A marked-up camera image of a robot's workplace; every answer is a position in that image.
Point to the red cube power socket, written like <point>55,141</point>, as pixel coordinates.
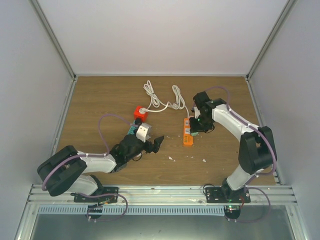
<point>141,113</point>

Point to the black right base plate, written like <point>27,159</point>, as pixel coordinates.
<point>218,194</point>

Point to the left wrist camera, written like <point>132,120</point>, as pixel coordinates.
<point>143,132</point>

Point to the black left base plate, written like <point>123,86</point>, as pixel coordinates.
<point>106,195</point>

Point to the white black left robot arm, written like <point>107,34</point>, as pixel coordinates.
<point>70,170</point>

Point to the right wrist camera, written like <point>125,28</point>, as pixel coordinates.
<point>195,112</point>

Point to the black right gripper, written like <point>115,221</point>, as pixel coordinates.
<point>194,128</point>

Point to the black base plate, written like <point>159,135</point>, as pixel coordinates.
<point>106,195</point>
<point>218,194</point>

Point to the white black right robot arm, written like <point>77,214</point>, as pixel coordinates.
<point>256,144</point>

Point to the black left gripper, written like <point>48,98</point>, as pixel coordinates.
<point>156,146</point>

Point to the orange power strip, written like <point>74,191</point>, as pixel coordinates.
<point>187,137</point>

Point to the slotted cable duct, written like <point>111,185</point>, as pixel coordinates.
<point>134,210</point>

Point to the teal power strip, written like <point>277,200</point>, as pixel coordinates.
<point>133,129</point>

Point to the black power adapter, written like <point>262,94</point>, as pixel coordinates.
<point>138,122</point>

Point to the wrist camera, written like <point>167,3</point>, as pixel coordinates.
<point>143,132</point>
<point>195,112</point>

